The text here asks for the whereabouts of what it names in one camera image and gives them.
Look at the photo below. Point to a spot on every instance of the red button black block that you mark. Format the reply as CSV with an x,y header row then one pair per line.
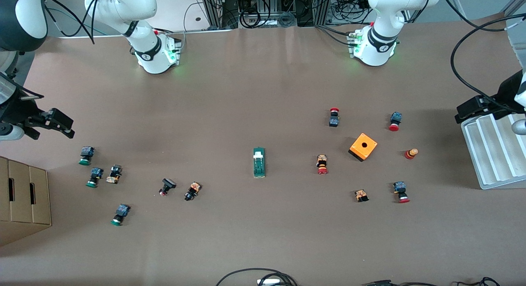
x,y
334,121

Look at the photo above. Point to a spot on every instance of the white ribbed tray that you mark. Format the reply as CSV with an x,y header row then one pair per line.
x,y
493,154

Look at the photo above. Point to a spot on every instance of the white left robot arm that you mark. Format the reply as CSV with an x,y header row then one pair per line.
x,y
386,6

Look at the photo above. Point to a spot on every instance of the aluminium profile frame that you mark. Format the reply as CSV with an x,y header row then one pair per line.
x,y
322,4
215,6

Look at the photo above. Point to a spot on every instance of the brown cardboard box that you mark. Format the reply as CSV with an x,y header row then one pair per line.
x,y
24,195

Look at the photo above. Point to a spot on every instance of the white plug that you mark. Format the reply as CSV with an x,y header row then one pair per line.
x,y
269,282

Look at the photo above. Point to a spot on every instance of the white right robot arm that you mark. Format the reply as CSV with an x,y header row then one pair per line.
x,y
119,6

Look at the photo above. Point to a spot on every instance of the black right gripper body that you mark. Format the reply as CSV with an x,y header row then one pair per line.
x,y
15,111

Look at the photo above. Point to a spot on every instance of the small orange contact block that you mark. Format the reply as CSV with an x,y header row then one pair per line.
x,y
361,194

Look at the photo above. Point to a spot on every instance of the red emergency stop orange block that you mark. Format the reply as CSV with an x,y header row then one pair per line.
x,y
321,160

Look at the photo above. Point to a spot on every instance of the red mushroom button blue block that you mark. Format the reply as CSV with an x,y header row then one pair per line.
x,y
396,117
399,187

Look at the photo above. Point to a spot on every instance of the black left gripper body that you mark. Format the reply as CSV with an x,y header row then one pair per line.
x,y
506,93

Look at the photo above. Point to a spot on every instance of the black flat button red terminal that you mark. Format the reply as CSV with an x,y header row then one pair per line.
x,y
168,183

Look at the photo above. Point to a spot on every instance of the white board with hole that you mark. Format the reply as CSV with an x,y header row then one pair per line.
x,y
185,10

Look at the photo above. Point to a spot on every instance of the orange button enclosure box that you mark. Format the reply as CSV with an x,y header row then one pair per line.
x,y
365,148

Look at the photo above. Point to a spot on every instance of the red orange button cap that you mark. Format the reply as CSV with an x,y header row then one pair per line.
x,y
411,154

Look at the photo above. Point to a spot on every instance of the green mushroom push button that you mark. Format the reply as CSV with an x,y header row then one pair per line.
x,y
95,174
86,152
121,211

